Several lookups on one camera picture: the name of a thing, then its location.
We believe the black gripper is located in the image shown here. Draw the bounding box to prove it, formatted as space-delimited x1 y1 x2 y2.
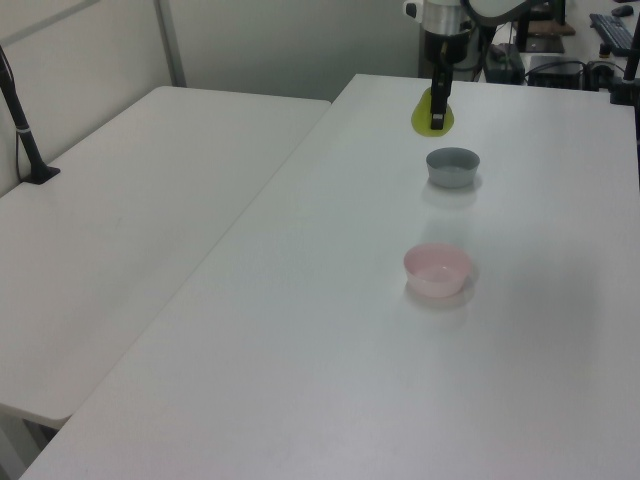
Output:
424 27 473 130

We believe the green pear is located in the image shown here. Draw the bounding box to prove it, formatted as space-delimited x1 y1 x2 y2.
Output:
410 87 456 138

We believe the grey bowl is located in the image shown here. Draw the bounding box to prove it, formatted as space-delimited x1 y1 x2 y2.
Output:
425 146 481 189

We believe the pink bowl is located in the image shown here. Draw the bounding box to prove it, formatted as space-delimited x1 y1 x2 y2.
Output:
403 243 474 299

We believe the black and green box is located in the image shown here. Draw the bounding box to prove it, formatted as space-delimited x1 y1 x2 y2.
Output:
484 43 526 84

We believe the black monitor stand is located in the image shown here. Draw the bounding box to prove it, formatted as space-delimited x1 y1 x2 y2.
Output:
513 9 567 55

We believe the black computer case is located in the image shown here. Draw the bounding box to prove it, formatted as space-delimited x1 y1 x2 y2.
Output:
524 54 587 90

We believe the brown wooden board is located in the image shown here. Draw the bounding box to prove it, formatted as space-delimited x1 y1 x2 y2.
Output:
529 18 577 37

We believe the small black device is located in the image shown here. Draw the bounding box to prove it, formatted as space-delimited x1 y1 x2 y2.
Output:
584 59 617 92

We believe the black keyboard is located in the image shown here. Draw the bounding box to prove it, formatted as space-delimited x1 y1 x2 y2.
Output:
588 13 636 52

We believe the black clamped stand pole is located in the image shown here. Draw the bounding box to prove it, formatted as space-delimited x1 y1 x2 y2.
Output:
607 29 640 106

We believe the grey metal partition post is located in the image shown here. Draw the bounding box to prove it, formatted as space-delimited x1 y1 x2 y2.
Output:
153 0 188 89

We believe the black camera stand with base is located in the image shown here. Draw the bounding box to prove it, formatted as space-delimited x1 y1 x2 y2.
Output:
0 44 62 186

